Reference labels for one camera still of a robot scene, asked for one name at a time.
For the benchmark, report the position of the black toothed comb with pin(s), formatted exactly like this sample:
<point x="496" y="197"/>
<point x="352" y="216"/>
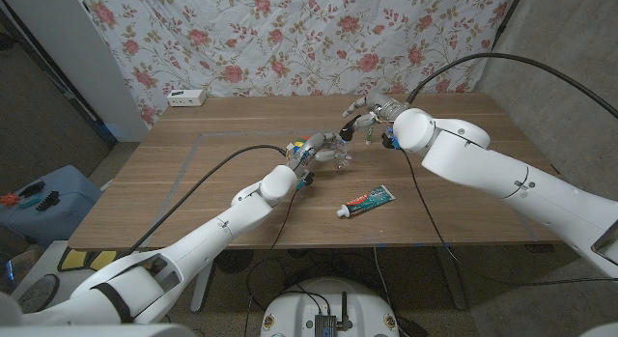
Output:
<point x="48" y="202"/>

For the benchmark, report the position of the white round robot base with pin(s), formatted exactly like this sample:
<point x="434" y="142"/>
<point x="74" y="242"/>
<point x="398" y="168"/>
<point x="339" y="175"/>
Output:
<point x="294" y="308"/>

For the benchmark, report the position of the white power strip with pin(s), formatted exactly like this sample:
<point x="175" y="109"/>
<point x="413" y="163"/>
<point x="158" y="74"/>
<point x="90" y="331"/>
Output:
<point x="186" y="98"/>

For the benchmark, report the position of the white robot torso shell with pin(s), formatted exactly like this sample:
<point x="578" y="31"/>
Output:
<point x="96" y="330"/>

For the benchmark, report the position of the grey table leg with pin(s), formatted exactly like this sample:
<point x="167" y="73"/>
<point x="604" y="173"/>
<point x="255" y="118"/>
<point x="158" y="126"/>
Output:
<point x="451" y="279"/>

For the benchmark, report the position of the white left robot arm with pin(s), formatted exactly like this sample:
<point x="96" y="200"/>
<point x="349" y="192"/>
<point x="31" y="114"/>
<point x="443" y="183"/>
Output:
<point x="212" y="231"/>

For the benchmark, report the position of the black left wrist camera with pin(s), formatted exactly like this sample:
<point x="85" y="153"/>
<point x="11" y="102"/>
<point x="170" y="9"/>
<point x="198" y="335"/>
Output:
<point x="305" y="179"/>

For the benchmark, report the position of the black backdrop stand pole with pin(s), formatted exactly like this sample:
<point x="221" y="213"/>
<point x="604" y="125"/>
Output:
<point x="504" y="18"/>

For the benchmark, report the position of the clear dispenser bottle black pump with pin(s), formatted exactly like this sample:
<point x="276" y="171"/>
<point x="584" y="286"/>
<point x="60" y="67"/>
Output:
<point x="347" y="130"/>

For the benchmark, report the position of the black plastic clip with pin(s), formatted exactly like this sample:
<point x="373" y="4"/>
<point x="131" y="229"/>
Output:
<point x="33" y="188"/>

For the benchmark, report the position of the grey shoe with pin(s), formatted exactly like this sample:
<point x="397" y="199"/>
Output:
<point x="38" y="293"/>

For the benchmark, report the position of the black power adapter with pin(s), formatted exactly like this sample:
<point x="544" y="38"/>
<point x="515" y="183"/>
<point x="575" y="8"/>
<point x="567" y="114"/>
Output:
<point x="410" y="327"/>

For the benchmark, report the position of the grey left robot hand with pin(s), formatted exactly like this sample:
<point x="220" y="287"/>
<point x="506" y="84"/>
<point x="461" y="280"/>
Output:
<point x="314" y="143"/>

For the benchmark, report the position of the green Expo marker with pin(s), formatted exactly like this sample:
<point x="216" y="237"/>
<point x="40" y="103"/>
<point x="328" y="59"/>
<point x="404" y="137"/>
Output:
<point x="369" y="135"/>

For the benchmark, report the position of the black radio box with antenna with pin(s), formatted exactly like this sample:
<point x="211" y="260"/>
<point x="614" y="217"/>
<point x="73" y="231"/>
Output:
<point x="326" y="325"/>

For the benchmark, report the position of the blue storage bin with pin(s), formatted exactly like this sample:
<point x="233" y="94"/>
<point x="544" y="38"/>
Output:
<point x="63" y="221"/>

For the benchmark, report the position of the teal plastic tool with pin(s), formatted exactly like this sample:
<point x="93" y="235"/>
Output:
<point x="31" y="202"/>

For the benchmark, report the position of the floral backdrop cloth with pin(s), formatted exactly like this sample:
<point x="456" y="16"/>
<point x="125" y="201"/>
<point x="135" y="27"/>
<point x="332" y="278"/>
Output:
<point x="314" y="47"/>

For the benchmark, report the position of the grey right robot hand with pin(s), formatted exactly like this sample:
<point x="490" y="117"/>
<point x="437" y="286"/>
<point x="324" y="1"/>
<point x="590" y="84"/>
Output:
<point x="384" y="107"/>

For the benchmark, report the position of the white table leg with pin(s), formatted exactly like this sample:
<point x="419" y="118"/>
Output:
<point x="202" y="289"/>

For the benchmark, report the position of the yellow black floor mat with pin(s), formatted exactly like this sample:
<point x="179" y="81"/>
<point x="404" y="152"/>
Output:
<point x="77" y="261"/>

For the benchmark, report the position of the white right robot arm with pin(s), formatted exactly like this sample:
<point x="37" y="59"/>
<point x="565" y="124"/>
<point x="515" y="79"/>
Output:
<point x="497" y="168"/>

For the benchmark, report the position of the toothpaste tube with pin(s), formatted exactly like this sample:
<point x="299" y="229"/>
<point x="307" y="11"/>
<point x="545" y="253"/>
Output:
<point x="367" y="202"/>

